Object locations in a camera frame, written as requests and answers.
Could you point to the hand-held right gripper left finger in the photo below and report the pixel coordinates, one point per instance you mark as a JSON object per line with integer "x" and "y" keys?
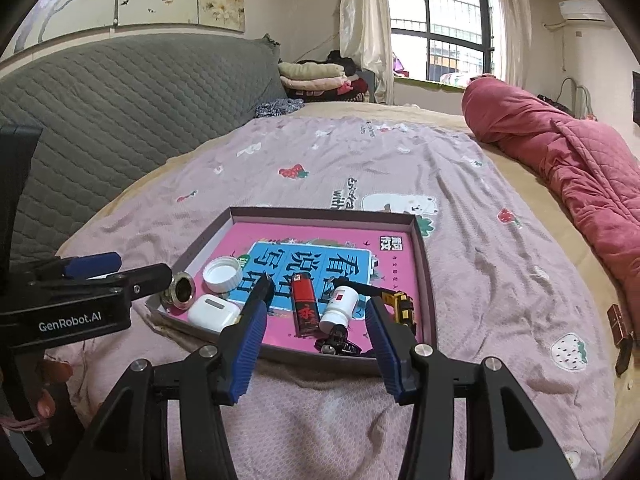
{"x": 247, "y": 355}

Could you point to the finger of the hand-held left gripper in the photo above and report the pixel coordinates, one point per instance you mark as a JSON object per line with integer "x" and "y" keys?
{"x": 147, "y": 282}
{"x": 92, "y": 265}

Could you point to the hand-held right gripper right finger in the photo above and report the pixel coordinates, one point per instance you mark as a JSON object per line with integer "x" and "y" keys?
{"x": 385, "y": 355}

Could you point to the brass door viewer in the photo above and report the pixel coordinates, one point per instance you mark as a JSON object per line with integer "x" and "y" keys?
{"x": 180, "y": 290}

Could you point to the black yellow wristwatch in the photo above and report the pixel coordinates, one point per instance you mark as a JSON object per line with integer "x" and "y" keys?
{"x": 400, "y": 310}

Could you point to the shallow grey cardboard box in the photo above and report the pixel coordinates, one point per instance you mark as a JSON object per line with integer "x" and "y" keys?
{"x": 300, "y": 357}

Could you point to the white earbuds case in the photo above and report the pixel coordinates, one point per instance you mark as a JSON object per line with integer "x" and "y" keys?
{"x": 212, "y": 312}

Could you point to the white pill bottle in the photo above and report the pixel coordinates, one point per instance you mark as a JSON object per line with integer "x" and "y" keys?
{"x": 340, "y": 307}

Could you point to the red lighter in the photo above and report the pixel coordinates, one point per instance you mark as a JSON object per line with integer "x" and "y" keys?
{"x": 305, "y": 307}

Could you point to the white bottle cap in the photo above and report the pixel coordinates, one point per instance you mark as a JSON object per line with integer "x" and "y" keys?
{"x": 222, "y": 274}

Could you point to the person's left hand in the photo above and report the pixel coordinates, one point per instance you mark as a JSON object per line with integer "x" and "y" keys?
{"x": 50, "y": 372}

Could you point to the purple printed bedsheet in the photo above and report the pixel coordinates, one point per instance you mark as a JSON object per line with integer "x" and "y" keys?
{"x": 475, "y": 260}

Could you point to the pink book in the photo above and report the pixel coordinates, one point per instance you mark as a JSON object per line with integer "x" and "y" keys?
{"x": 320, "y": 235}

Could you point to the grey quilted headboard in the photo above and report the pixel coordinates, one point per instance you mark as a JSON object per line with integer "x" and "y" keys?
{"x": 125, "y": 110}

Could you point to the dark floral cloth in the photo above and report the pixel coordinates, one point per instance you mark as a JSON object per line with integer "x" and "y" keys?
{"x": 277, "y": 108}

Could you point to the pink folded garment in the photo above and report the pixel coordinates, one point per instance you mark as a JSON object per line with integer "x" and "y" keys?
{"x": 312, "y": 84}

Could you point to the folded clothes pile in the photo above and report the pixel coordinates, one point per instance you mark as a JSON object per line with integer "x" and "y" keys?
{"x": 350, "y": 91}

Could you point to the beige folded garment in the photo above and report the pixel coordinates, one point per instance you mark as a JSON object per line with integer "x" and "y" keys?
{"x": 310, "y": 70}

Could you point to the red quilted blanket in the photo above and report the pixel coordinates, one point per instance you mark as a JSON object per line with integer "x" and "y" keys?
{"x": 575, "y": 160}

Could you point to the printed pillow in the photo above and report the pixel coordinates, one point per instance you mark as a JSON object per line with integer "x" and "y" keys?
{"x": 460, "y": 78}

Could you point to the purple cloth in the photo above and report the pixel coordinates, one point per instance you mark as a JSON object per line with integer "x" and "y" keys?
{"x": 399, "y": 64}

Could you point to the black garment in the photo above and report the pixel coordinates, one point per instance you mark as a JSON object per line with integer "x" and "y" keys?
{"x": 342, "y": 60}

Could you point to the cream curtain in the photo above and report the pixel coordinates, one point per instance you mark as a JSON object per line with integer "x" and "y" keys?
{"x": 512, "y": 25}
{"x": 365, "y": 25}

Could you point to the window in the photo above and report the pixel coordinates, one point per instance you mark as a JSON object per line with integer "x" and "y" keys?
{"x": 450, "y": 25}

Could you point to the black television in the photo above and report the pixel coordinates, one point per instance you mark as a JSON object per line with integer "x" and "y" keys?
{"x": 636, "y": 100}

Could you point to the white air conditioner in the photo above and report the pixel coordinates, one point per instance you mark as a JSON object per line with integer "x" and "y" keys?
{"x": 582, "y": 10}

